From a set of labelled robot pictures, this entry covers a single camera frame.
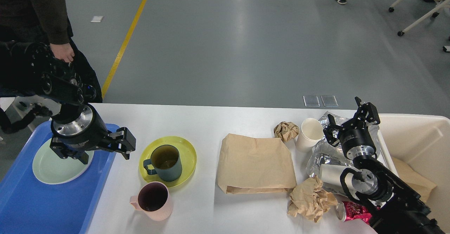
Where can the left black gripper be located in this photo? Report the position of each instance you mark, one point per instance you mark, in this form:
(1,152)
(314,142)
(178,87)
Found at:
(79,128)

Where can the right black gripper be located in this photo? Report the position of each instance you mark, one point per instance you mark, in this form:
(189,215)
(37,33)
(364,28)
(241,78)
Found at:
(354,141)

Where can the teal mug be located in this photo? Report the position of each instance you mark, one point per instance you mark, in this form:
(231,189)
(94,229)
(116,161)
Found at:
(165,162)

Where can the pink mug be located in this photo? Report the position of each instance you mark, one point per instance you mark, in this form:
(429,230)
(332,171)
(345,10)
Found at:
(154,200)

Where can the yellow plate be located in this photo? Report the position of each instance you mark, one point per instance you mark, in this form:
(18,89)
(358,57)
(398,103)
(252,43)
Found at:
(188,158)

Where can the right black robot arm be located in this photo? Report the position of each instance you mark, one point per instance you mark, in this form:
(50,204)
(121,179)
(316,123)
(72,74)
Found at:
(394,206)

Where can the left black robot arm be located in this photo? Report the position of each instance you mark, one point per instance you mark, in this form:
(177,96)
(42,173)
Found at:
(55,90)

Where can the right clear floor plate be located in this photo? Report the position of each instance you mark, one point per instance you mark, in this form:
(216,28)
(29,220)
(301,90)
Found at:
(329,100)

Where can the clear floor plate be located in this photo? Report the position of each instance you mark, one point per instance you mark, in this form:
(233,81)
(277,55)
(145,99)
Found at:
(311,101)
(329,100)

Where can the left clear floor plate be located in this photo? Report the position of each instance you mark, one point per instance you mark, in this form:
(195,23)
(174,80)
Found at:
(311,101)

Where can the light green plate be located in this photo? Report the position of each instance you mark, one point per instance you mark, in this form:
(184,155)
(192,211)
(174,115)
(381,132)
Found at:
(50,169)

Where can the lying white paper cup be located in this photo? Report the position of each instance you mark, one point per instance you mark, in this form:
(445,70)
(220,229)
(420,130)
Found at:
(330,174)

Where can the small crumpled brown paper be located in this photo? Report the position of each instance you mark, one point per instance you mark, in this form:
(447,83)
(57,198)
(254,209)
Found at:
(286,131)

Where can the beige plastic bin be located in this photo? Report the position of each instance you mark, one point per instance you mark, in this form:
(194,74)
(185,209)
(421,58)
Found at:
(423,142)

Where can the white side table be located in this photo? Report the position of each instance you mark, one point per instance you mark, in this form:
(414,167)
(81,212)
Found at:
(20,137)

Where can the large crumpled brown paper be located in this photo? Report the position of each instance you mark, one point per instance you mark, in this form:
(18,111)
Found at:
(311,200)

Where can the blue plastic tray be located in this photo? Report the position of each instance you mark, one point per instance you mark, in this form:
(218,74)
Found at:
(28,206)

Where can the crushed red can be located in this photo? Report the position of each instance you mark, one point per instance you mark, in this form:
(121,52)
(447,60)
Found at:
(349,211)

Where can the brown paper in bin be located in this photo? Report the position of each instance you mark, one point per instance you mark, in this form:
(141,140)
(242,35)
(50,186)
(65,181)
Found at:
(416,181)

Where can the flat brown paper bag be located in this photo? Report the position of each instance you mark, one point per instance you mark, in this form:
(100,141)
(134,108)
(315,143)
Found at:
(254,165)

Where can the person in dark clothes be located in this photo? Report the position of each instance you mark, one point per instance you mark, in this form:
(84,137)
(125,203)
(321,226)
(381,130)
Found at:
(46,21)

